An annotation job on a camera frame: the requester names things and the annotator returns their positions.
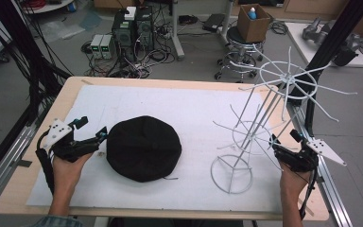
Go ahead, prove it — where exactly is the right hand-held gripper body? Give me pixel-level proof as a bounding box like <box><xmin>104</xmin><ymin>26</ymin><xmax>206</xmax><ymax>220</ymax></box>
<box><xmin>272</xmin><ymin>139</ymin><xmax>348</xmax><ymax>174</ymax></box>

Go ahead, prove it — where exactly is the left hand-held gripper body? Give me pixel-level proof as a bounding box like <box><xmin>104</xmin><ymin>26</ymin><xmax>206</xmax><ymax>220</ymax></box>
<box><xmin>36</xmin><ymin>117</ymin><xmax>100</xmax><ymax>164</ymax></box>

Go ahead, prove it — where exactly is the black hat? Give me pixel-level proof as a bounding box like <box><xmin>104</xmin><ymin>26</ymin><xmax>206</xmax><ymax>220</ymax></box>
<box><xmin>106</xmin><ymin>115</ymin><xmax>183</xmax><ymax>183</ymax></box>

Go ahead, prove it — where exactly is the white wire hat rack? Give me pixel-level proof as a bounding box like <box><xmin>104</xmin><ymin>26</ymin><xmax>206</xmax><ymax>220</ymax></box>
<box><xmin>210</xmin><ymin>45</ymin><xmax>358</xmax><ymax>195</ymax></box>

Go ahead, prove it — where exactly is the person's left hand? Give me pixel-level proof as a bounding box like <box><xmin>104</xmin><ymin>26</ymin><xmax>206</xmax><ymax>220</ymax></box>
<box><xmin>51</xmin><ymin>152</ymin><xmax>95</xmax><ymax>197</ymax></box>

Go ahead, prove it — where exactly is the person's right hand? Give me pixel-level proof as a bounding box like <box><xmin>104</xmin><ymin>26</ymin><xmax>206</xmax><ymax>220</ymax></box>
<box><xmin>278</xmin><ymin>161</ymin><xmax>314</xmax><ymax>197</ymax></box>

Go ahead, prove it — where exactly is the black tape strip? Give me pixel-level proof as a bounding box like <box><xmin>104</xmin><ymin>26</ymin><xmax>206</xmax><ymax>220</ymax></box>
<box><xmin>10</xmin><ymin>159</ymin><xmax>33</xmax><ymax>168</ymax></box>

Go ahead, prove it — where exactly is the denim sleeve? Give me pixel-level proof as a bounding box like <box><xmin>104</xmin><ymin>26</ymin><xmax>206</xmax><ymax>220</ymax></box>
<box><xmin>31</xmin><ymin>215</ymin><xmax>85</xmax><ymax>227</ymax></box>

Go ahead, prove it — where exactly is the white foam mat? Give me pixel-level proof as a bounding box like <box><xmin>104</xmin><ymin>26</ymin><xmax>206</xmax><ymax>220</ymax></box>
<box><xmin>26</xmin><ymin>84</ymin><xmax>285</xmax><ymax>216</ymax></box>

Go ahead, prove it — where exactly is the grey power supply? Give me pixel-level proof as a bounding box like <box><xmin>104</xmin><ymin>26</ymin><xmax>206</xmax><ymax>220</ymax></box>
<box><xmin>90</xmin><ymin>34</ymin><xmax>105</xmax><ymax>60</ymax></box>
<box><xmin>100</xmin><ymin>34</ymin><xmax>116</xmax><ymax>61</ymax></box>

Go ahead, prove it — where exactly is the clear plastic sheet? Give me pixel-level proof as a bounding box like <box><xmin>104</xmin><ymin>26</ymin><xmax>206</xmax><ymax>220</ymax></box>
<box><xmin>40</xmin><ymin>19</ymin><xmax>87</xmax><ymax>41</ymax></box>

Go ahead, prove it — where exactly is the black computer tower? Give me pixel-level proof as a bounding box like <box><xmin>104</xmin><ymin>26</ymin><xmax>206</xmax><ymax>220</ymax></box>
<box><xmin>134</xmin><ymin>6</ymin><xmax>155</xmax><ymax>53</ymax></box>
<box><xmin>111</xmin><ymin>10</ymin><xmax>137</xmax><ymax>63</ymax></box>

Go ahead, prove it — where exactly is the white board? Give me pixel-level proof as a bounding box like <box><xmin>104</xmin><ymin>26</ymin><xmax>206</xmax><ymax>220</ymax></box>
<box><xmin>285</xmin><ymin>21</ymin><xmax>363</xmax><ymax>68</ymax></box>

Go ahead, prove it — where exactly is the black round stool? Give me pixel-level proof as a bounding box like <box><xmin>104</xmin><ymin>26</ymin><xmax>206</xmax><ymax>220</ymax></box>
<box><xmin>214</xmin><ymin>26</ymin><xmax>267</xmax><ymax>84</ymax></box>

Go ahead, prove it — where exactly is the cardboard box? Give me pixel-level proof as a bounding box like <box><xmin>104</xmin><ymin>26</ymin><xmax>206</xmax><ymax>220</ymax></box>
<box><xmin>236</xmin><ymin>3</ymin><xmax>271</xmax><ymax>44</ymax></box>

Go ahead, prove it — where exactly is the white box device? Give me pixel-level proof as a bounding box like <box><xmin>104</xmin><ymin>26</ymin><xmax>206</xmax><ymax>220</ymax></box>
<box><xmin>124</xmin><ymin>6</ymin><xmax>138</xmax><ymax>22</ymax></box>

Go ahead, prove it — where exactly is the round white table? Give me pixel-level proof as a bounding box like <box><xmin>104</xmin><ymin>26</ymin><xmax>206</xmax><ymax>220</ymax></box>
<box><xmin>21</xmin><ymin>0</ymin><xmax>78</xmax><ymax>15</ymax></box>

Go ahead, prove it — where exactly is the grey desk leg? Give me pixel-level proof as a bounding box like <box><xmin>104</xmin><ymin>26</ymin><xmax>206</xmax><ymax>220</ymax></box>
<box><xmin>218</xmin><ymin>0</ymin><xmax>234</xmax><ymax>45</ymax></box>
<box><xmin>169</xmin><ymin>0</ymin><xmax>186</xmax><ymax>61</ymax></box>

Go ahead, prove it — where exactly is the blue bottle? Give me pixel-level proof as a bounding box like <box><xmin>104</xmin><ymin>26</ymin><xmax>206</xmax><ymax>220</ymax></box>
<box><xmin>247</xmin><ymin>6</ymin><xmax>258</xmax><ymax>21</ymax></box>

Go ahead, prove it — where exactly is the flat black device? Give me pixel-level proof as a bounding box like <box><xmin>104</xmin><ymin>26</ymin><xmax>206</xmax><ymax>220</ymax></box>
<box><xmin>202</xmin><ymin>12</ymin><xmax>227</xmax><ymax>33</ymax></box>

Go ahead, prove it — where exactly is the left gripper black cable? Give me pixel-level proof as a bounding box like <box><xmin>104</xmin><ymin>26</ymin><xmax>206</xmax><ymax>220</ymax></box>
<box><xmin>35</xmin><ymin>137</ymin><xmax>56</xmax><ymax>196</ymax></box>

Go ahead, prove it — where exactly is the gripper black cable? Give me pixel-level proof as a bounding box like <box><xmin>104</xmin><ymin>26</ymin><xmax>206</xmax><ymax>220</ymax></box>
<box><xmin>35</xmin><ymin>137</ymin><xmax>56</xmax><ymax>196</ymax></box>
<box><xmin>298</xmin><ymin>167</ymin><xmax>319</xmax><ymax>221</ymax></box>

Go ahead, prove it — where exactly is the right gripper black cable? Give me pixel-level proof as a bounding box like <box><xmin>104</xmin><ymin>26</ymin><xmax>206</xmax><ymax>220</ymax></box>
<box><xmin>298</xmin><ymin>167</ymin><xmax>319</xmax><ymax>221</ymax></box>

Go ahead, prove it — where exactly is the aluminium rail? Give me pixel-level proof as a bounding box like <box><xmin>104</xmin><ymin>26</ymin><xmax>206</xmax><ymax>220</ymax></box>
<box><xmin>286</xmin><ymin>103</ymin><xmax>354</xmax><ymax>227</ymax></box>
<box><xmin>0</xmin><ymin>122</ymin><xmax>40</xmax><ymax>210</ymax></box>

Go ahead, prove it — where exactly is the tangle of floor cables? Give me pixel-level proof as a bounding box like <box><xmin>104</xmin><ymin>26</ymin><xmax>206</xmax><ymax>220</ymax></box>
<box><xmin>80</xmin><ymin>40</ymin><xmax>178</xmax><ymax>79</ymax></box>

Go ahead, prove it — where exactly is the black frame post with cables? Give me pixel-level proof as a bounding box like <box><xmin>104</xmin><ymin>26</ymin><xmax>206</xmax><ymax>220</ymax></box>
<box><xmin>0</xmin><ymin>0</ymin><xmax>74</xmax><ymax>125</ymax></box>

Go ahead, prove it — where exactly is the coiled black cable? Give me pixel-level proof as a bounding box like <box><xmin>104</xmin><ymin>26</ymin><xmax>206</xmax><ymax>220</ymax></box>
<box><xmin>268</xmin><ymin>20</ymin><xmax>289</xmax><ymax>36</ymax></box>

